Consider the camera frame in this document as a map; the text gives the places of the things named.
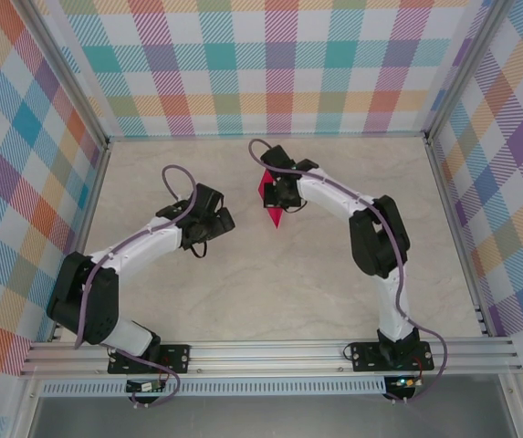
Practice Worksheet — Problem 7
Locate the pink cloth piece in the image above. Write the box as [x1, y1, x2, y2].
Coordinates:
[256, 168, 287, 229]

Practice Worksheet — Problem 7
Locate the grey metal panel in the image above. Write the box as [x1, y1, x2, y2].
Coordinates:
[27, 394, 518, 438]

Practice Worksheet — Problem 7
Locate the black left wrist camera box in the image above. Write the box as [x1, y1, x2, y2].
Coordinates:
[192, 182, 225, 215]

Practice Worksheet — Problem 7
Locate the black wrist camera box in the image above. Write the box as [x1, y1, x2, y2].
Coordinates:
[192, 182, 225, 215]
[259, 144, 295, 172]

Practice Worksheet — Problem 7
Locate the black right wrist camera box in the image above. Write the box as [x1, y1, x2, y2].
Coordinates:
[259, 144, 295, 172]

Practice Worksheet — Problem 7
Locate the aluminium table edge rail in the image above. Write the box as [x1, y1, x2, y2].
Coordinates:
[105, 131, 431, 141]
[424, 136, 495, 338]
[48, 141, 112, 343]

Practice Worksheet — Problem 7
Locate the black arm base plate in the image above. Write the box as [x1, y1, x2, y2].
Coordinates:
[107, 344, 193, 376]
[350, 340, 435, 373]

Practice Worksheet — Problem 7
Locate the wide aluminium base rail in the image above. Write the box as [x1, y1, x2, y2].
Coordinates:
[18, 336, 523, 378]

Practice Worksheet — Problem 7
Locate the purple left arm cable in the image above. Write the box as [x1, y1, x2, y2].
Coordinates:
[73, 164, 199, 409]

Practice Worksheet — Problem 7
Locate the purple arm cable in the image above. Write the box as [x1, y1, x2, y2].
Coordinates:
[247, 139, 450, 405]
[73, 164, 199, 409]

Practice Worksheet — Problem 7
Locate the perforated grey cable duct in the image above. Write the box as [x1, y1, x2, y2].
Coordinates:
[39, 376, 388, 397]

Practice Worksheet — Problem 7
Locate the aluminium frame post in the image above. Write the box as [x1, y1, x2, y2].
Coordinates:
[423, 0, 507, 142]
[22, 0, 111, 151]

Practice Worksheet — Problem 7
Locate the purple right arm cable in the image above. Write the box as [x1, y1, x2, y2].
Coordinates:
[247, 139, 450, 405]

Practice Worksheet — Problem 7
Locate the aluminium frame leg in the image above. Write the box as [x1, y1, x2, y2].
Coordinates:
[7, 376, 46, 438]
[500, 371, 523, 438]

